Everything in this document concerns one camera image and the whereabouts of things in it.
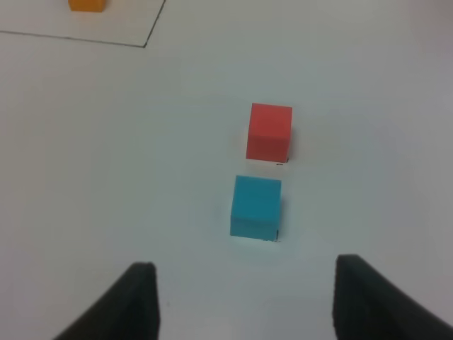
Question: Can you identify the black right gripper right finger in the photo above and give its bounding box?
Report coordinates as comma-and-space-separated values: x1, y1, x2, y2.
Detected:
332, 254, 452, 340

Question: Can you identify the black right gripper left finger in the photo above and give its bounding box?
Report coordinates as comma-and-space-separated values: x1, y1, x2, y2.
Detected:
57, 262, 159, 340

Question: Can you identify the red cube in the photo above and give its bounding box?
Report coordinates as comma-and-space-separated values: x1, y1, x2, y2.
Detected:
246, 103, 292, 163

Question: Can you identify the orange template cube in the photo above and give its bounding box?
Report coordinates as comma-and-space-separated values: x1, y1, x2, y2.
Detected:
68, 0, 107, 13

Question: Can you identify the loose blue cube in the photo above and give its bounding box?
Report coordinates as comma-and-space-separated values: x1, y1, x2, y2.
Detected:
230, 175, 282, 242

